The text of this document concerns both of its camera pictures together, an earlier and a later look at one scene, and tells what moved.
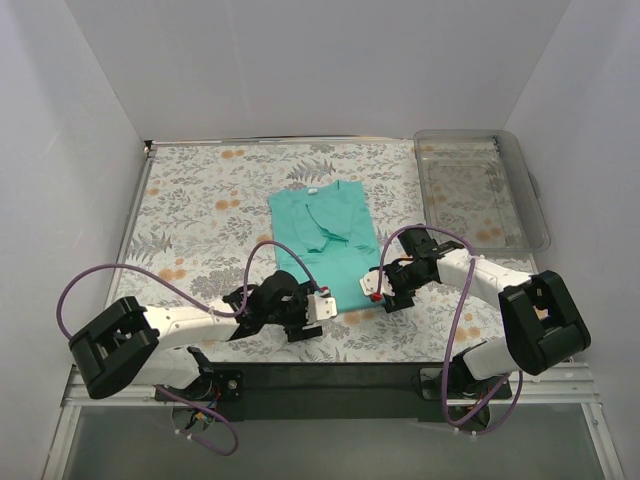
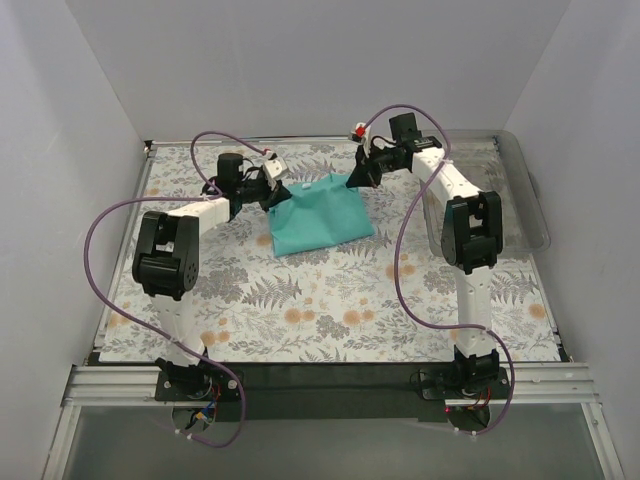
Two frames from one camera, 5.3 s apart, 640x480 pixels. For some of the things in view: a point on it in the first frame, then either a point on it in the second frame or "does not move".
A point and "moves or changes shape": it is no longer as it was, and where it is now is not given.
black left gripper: [302, 316] → [270, 191]
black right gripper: [395, 284] → [369, 164]
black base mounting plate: [328, 393] does not move
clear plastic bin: [478, 184] does not move
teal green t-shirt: [326, 234] moves or changes shape
